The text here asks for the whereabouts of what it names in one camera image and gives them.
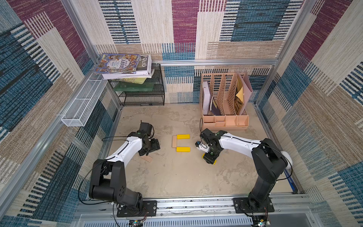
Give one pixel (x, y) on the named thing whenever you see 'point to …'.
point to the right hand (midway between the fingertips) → (210, 156)
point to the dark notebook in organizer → (213, 108)
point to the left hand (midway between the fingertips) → (153, 148)
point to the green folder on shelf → (126, 86)
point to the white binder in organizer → (206, 97)
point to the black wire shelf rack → (146, 91)
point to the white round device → (288, 158)
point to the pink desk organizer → (223, 97)
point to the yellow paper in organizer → (240, 94)
